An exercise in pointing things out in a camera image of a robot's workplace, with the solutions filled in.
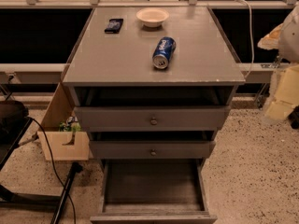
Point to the grey drawer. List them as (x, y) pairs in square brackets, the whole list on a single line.
[(151, 150), (153, 192), (151, 119)]

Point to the blue pepsi can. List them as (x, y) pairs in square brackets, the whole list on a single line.
[(163, 53)]

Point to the grey top drawer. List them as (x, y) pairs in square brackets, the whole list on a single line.
[(151, 119)]

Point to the dark blue snack packet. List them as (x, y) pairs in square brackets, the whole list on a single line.
[(114, 26)]

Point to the grey bottom drawer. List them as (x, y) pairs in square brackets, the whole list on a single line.
[(153, 192)]

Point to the metal rail beam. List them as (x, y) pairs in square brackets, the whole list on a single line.
[(31, 73)]

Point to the black bag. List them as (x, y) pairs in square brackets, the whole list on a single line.
[(11, 112)]

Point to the wooden box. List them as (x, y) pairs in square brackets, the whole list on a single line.
[(58, 142)]

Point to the grey drawer cabinet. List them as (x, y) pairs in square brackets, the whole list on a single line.
[(141, 93)]

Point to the black stand frame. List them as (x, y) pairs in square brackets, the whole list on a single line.
[(9, 142)]

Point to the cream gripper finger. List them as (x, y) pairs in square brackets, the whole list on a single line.
[(284, 93)]

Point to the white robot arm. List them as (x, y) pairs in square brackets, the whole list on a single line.
[(284, 38)]

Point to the white bowl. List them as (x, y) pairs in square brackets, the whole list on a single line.
[(152, 17)]

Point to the grey middle drawer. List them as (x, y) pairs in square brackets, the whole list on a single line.
[(151, 150)]

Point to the green snack bags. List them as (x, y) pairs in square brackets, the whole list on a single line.
[(70, 125)]

